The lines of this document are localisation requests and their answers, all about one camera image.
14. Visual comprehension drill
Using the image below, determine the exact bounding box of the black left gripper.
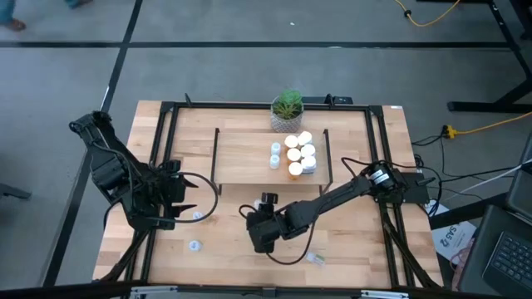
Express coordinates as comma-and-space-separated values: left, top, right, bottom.
145, 174, 200, 221

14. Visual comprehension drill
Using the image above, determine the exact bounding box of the clear bottle with green label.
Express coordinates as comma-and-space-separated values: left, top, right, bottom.
306, 251, 327, 267

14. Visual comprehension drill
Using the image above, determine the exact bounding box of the succulent in patterned white pot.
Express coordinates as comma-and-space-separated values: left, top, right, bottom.
269, 89, 305, 135

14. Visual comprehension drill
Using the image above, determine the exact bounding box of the black crossbar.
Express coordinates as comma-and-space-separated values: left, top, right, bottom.
0, 280, 532, 299

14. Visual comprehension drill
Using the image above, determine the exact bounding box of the dark chair base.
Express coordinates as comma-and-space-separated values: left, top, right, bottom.
0, 182, 32, 201

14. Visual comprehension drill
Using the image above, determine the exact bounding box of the white printed paper sheet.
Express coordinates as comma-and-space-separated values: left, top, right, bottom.
431, 205, 479, 267

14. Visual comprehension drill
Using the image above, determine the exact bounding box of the black stand leg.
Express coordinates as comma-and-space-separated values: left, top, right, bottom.
427, 193, 510, 230

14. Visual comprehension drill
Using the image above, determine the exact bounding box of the black laptop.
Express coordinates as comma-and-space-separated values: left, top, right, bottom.
456, 203, 532, 299

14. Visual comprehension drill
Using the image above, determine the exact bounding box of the person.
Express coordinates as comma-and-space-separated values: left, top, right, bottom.
0, 0, 93, 32

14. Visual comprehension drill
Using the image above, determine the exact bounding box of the dark grey monitor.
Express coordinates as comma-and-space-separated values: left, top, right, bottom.
504, 130, 532, 222

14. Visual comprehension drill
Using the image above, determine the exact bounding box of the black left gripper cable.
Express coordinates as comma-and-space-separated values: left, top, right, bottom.
164, 170, 220, 225

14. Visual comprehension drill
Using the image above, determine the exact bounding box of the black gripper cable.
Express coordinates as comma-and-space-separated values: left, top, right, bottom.
238, 202, 318, 267
164, 170, 220, 225

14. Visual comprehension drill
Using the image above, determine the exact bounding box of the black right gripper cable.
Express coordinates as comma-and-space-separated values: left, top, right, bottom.
238, 202, 318, 267

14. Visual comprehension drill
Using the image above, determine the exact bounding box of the wooden shelf with black frame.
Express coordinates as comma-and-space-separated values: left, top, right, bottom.
209, 127, 334, 198

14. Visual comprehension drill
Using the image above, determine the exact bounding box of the black aluminium table frame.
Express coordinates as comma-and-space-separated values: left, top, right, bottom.
94, 92, 442, 292

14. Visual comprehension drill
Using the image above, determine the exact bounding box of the black floor cable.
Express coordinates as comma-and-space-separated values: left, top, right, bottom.
411, 132, 525, 201

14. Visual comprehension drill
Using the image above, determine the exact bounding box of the yellow extension cord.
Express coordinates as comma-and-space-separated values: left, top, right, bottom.
441, 110, 532, 140

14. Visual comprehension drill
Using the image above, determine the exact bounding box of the white cable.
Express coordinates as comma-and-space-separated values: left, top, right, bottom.
456, 159, 532, 196

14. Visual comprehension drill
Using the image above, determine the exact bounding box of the black desk frame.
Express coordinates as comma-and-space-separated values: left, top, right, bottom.
415, 0, 532, 115

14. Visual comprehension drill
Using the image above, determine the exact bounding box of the yellow hanging cable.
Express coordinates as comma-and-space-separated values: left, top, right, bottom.
393, 0, 462, 28

